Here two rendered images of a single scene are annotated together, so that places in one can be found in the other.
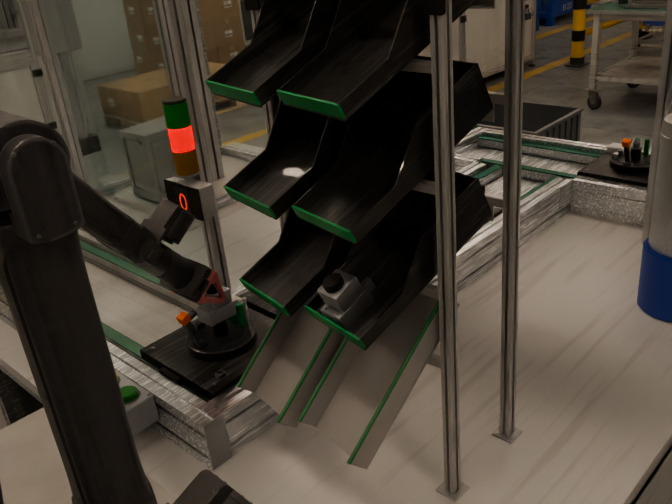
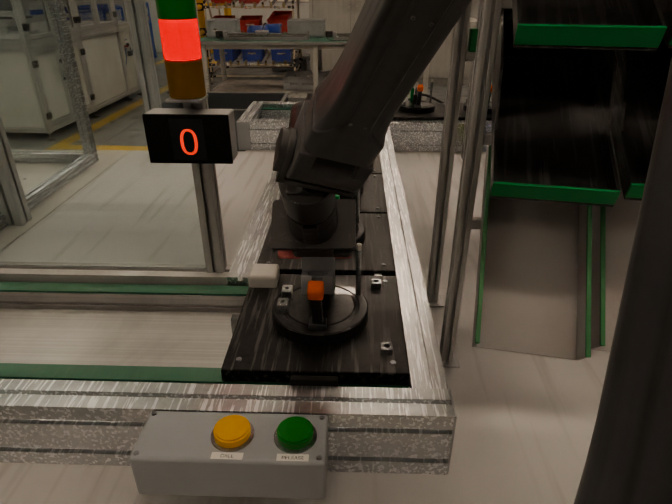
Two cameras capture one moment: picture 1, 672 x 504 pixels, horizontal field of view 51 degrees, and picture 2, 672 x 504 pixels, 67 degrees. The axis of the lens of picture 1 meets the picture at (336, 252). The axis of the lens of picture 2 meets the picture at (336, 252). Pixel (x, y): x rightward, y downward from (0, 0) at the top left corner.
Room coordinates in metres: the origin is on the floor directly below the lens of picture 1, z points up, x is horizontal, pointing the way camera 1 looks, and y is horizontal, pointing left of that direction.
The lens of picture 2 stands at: (0.74, 0.65, 1.41)
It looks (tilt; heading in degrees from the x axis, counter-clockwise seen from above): 28 degrees down; 316
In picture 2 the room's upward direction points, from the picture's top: straight up
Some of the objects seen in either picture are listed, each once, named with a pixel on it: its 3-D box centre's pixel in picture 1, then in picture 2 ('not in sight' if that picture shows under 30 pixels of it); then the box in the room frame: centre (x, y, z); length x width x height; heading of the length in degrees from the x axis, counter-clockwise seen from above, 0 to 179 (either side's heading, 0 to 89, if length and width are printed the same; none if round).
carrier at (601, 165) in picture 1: (635, 151); (416, 97); (1.94, -0.90, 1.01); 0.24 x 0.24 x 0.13; 44
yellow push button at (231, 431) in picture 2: not in sight; (232, 433); (1.12, 0.46, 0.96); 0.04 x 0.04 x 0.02
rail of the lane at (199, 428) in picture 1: (92, 354); (97, 417); (1.30, 0.55, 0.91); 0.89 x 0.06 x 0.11; 44
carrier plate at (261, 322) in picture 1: (223, 345); (320, 321); (1.21, 0.25, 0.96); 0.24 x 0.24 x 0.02; 44
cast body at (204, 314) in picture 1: (219, 299); (318, 258); (1.22, 0.24, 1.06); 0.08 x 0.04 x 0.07; 135
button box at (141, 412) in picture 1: (111, 395); (235, 452); (1.12, 0.46, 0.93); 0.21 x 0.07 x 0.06; 44
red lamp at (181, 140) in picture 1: (181, 137); (180, 39); (1.43, 0.29, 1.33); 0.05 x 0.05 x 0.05
